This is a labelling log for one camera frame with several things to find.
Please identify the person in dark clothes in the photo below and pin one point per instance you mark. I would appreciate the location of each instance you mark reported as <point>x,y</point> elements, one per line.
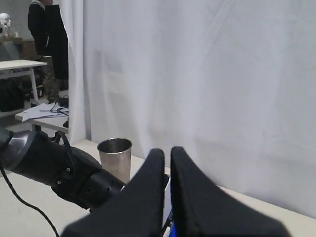
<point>47,29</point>

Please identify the blue container lid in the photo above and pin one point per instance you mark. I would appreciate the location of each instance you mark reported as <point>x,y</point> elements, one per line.
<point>170,229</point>

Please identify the white background table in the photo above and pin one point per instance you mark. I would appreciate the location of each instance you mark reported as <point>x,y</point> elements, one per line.
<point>19,68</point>

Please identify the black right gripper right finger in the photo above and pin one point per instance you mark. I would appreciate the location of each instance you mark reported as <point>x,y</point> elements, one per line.
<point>202,209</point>

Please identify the black bag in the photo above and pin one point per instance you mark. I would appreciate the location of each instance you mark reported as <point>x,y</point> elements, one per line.
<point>11,96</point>

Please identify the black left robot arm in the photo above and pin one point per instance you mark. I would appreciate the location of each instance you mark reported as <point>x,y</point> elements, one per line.
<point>73,174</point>

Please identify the white backdrop cloth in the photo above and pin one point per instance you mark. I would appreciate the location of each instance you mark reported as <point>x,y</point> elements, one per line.
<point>231,81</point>

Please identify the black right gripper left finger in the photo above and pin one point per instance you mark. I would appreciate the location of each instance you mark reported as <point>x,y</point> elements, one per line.
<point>137,211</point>

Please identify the white skull model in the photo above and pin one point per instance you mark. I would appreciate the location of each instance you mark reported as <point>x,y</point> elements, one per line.
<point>5,25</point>

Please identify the low white table with papers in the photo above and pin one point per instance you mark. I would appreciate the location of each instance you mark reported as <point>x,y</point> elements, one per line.
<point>50,116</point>

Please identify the stainless steel cup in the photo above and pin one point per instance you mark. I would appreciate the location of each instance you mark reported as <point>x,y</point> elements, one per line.
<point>115,157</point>

